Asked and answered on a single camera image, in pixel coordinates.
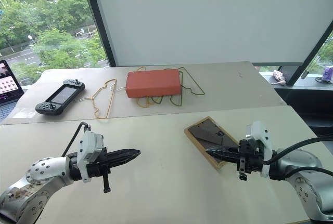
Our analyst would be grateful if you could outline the laptop computer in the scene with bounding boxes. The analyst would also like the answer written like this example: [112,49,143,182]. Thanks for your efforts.
[0,59,25,125]

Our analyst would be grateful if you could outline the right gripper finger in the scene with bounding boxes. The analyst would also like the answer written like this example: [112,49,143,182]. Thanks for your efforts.
[207,145,241,155]
[205,150,240,163]

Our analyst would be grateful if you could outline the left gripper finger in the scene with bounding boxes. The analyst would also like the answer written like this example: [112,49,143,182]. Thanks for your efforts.
[107,154,141,169]
[106,149,142,159]

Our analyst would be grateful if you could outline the yellow wire hanger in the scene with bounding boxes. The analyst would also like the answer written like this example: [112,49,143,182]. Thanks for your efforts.
[93,78,117,120]

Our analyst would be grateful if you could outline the wooden framed dark tray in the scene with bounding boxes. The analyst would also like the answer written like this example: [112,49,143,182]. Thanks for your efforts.
[184,116,240,169]

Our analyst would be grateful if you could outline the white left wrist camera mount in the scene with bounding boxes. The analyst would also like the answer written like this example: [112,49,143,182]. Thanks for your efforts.
[76,130,105,183]

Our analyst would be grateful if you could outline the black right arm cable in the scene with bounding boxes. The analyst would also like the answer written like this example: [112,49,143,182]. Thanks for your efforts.
[261,137,333,177]

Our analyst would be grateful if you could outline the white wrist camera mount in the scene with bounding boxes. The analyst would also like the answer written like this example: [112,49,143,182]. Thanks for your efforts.
[76,130,105,183]
[245,121,273,178]

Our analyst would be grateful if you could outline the black handheld game console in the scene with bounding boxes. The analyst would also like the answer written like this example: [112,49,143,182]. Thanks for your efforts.
[35,78,86,116]

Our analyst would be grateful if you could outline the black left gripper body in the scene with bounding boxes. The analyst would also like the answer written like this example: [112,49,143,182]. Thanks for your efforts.
[85,147,113,194]

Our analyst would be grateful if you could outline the white window roller blind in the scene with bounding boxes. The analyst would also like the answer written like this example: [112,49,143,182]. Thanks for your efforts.
[79,0,333,67]

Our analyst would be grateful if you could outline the orange cardboard box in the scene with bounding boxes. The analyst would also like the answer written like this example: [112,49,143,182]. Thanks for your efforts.
[125,69,182,99]

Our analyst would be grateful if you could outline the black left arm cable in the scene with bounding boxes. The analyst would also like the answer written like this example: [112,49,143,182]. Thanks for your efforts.
[61,122,91,157]

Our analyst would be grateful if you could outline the pink folded umbrella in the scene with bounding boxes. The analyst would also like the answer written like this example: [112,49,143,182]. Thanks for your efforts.
[272,70,287,86]

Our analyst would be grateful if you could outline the white wire hanger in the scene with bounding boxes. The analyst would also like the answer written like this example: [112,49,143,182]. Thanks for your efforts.
[73,85,127,103]

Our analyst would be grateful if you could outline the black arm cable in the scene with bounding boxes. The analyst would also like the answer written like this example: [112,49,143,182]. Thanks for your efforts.
[61,122,91,157]
[261,137,333,177]

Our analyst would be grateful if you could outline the orange wire hanger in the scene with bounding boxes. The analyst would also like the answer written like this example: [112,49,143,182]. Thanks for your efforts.
[134,65,188,109]

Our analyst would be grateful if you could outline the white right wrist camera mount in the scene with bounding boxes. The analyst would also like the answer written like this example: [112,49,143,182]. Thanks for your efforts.
[245,121,273,178]

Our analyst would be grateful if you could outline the purple object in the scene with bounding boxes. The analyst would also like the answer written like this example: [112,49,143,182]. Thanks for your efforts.
[322,65,333,81]

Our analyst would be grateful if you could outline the green wire hanger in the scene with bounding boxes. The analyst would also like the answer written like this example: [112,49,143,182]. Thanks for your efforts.
[168,67,206,107]

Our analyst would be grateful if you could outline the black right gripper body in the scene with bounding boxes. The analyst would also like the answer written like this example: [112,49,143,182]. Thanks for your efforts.
[235,139,264,181]

